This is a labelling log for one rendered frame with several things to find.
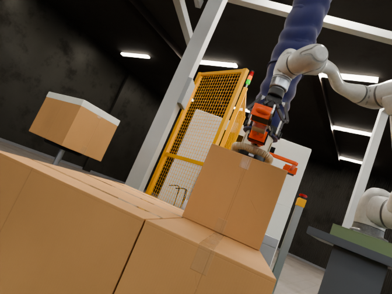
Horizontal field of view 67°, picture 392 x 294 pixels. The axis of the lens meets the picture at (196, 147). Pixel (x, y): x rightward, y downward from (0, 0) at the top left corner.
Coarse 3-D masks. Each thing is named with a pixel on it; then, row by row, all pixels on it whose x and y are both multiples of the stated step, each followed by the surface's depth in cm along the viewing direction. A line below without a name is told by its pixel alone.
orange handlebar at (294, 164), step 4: (260, 108) 115; (264, 108) 115; (260, 112) 115; (264, 112) 115; (268, 112) 115; (252, 132) 145; (256, 132) 143; (260, 136) 149; (252, 144) 170; (276, 156) 178; (280, 156) 178; (284, 160) 177; (288, 160) 177; (292, 160) 176; (292, 164) 184; (296, 164) 176; (292, 168) 187
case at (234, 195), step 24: (216, 168) 148; (240, 168) 146; (264, 168) 144; (192, 192) 147; (216, 192) 145; (240, 192) 143; (264, 192) 141; (192, 216) 144; (216, 216) 142; (240, 216) 141; (264, 216) 139; (240, 240) 138
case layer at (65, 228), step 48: (0, 192) 95; (48, 192) 92; (96, 192) 99; (0, 240) 91; (48, 240) 89; (96, 240) 87; (144, 240) 85; (192, 240) 83; (0, 288) 88; (48, 288) 86; (96, 288) 84; (144, 288) 82; (192, 288) 80; (240, 288) 78
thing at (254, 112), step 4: (256, 104) 117; (260, 104) 117; (256, 108) 117; (268, 108) 116; (252, 112) 117; (256, 112) 117; (252, 116) 119; (256, 116) 117; (260, 116) 116; (264, 116) 116; (268, 116) 115; (252, 120) 124; (256, 120) 122; (260, 120) 120; (264, 120) 118; (264, 124) 123
